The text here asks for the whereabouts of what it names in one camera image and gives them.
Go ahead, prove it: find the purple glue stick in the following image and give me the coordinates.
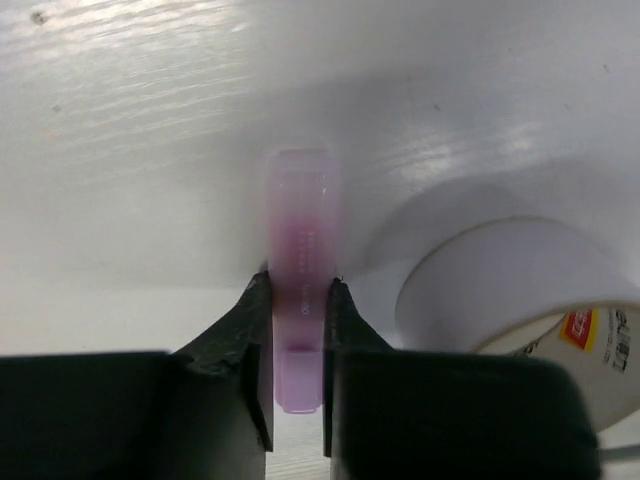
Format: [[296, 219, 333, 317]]
[[266, 149, 341, 414]]

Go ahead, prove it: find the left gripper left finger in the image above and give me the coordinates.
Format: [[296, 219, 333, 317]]
[[1, 273, 273, 479]]

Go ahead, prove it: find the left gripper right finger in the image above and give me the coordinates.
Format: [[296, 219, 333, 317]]
[[323, 280, 600, 479]]

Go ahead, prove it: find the large clear tape roll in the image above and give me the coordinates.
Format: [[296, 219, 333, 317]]
[[395, 219, 639, 430]]

